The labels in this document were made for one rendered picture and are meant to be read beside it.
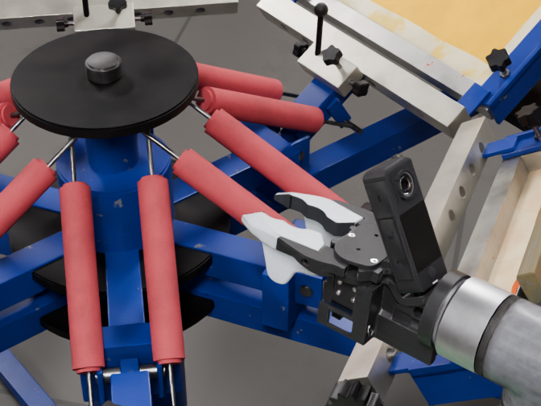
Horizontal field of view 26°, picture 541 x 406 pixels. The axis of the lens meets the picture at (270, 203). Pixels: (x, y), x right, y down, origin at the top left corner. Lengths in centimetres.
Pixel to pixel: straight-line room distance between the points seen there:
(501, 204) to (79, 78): 72
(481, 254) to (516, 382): 88
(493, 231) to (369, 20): 69
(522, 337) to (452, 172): 106
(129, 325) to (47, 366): 144
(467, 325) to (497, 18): 144
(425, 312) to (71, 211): 96
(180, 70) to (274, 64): 252
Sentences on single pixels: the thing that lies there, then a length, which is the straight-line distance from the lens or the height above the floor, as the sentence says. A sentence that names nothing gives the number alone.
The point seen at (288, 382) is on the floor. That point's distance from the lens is 322.
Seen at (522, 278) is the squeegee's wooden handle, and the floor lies 129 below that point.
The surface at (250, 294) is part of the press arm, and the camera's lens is 212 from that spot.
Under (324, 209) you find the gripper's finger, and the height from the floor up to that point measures 168.
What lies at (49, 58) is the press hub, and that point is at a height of 132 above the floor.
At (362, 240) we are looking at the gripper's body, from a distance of 105.
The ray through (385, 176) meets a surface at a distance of 98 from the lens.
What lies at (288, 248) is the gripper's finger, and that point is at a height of 168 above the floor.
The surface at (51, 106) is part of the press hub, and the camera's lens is 190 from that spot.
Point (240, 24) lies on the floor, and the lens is 473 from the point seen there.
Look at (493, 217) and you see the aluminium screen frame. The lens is 194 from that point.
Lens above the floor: 237
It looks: 39 degrees down
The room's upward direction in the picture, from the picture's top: straight up
